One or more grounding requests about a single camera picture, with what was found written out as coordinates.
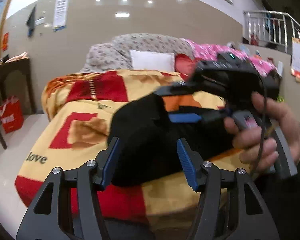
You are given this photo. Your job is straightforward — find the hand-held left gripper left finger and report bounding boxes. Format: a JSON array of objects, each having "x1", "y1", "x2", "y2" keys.
[{"x1": 16, "y1": 136, "x2": 120, "y2": 240}]

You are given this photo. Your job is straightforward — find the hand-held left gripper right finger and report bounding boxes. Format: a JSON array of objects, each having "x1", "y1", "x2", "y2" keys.
[{"x1": 176, "y1": 137, "x2": 280, "y2": 240}]

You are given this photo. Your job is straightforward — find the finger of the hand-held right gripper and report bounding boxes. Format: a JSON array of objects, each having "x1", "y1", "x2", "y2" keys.
[
  {"x1": 154, "y1": 80, "x2": 198, "y2": 97},
  {"x1": 168, "y1": 107, "x2": 232, "y2": 124}
]

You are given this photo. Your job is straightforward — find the black pants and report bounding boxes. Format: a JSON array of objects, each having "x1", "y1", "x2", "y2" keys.
[{"x1": 107, "y1": 94, "x2": 240, "y2": 187}]

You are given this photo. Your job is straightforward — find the person's right forearm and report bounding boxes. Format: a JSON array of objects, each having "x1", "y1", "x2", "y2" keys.
[{"x1": 250, "y1": 122, "x2": 300, "y2": 240}]

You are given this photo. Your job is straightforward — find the person's right hand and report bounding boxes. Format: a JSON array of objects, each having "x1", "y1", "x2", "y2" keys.
[{"x1": 224, "y1": 91, "x2": 300, "y2": 173}]

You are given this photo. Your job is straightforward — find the red heart pillow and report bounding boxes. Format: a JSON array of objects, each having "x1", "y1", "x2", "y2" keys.
[{"x1": 174, "y1": 54, "x2": 198, "y2": 77}]

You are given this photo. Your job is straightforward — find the pink printed quilt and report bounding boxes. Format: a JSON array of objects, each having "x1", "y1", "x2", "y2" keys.
[{"x1": 182, "y1": 39, "x2": 278, "y2": 78}]

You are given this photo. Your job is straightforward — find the white pillow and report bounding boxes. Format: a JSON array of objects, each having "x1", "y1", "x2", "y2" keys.
[{"x1": 129, "y1": 50, "x2": 175, "y2": 72}]

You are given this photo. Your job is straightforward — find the yellow red printed blanket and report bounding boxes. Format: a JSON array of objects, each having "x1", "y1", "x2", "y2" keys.
[{"x1": 15, "y1": 69, "x2": 253, "y2": 230}]

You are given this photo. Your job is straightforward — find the grey floral quilt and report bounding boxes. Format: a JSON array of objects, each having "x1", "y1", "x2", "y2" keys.
[{"x1": 80, "y1": 33, "x2": 194, "y2": 73}]

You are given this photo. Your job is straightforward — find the metal stair railing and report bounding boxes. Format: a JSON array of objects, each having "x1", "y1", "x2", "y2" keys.
[{"x1": 242, "y1": 10, "x2": 300, "y2": 53}]

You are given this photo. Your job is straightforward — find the red shopping bag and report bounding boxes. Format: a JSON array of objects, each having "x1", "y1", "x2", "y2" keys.
[{"x1": 0, "y1": 96, "x2": 25, "y2": 134}]

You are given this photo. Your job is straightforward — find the dark wooden table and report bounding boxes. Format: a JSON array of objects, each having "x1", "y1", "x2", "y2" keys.
[{"x1": 0, "y1": 57, "x2": 37, "y2": 149}]

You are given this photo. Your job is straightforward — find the pink cloth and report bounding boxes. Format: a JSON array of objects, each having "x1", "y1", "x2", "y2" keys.
[{"x1": 6, "y1": 52, "x2": 29, "y2": 62}]

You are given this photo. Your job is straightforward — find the dark hanging cloth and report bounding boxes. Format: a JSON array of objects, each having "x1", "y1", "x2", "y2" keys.
[{"x1": 26, "y1": 5, "x2": 37, "y2": 37}]

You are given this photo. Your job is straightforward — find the black cable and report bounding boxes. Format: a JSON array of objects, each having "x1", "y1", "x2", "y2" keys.
[{"x1": 250, "y1": 77, "x2": 269, "y2": 178}]

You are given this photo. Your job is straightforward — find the white wall poster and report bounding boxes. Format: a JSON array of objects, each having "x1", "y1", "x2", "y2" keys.
[{"x1": 52, "y1": 0, "x2": 70, "y2": 32}]

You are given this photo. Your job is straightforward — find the small wall papers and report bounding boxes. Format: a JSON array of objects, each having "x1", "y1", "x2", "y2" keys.
[{"x1": 35, "y1": 17, "x2": 53, "y2": 28}]

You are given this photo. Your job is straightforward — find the red wall paper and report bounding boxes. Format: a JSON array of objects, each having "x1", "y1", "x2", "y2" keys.
[{"x1": 2, "y1": 32, "x2": 10, "y2": 52}]

